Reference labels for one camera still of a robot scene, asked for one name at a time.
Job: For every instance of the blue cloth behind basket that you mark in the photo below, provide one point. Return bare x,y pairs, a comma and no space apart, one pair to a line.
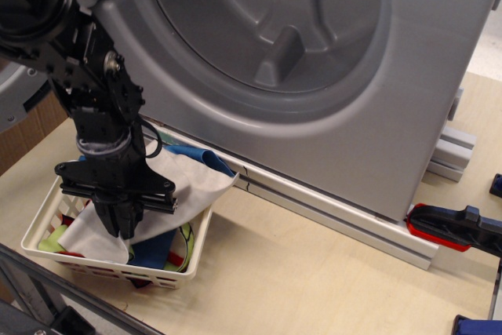
212,158

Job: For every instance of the grey aluminium profile block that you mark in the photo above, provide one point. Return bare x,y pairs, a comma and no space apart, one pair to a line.
454,148

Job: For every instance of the blue black clamp corner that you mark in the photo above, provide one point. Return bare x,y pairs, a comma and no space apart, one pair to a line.
465,326

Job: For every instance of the grey cloth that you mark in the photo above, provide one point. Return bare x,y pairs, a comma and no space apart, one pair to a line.
197,187

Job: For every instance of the grey metal frame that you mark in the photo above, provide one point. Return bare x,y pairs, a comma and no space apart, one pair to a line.
34,300

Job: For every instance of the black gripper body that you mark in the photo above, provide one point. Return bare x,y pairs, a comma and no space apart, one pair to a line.
127,183

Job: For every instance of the grey toy washing machine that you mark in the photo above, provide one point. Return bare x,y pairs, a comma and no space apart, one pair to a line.
347,97

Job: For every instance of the white aluminium base rail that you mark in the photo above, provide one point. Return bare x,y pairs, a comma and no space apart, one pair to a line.
363,225

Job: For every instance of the grey round machine door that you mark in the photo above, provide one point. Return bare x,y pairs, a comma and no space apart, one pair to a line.
22,89

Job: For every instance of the red green patterned cloth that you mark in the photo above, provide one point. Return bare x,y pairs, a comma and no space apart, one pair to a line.
86,237

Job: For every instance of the white plastic basket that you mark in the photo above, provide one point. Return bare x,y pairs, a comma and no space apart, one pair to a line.
181,265

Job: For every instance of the light green cloth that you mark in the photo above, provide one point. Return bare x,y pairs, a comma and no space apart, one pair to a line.
51,243

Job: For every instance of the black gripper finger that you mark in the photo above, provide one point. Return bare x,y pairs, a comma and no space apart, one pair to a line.
129,215
107,215

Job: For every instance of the red black clamp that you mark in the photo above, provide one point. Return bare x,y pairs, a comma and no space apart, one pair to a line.
456,229

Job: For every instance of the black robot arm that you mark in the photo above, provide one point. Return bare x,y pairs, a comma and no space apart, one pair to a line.
88,76

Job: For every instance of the black blue clamp edge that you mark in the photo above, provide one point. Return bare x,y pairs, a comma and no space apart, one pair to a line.
496,186

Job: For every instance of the blue cloth in basket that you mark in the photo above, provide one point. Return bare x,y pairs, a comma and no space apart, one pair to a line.
152,253

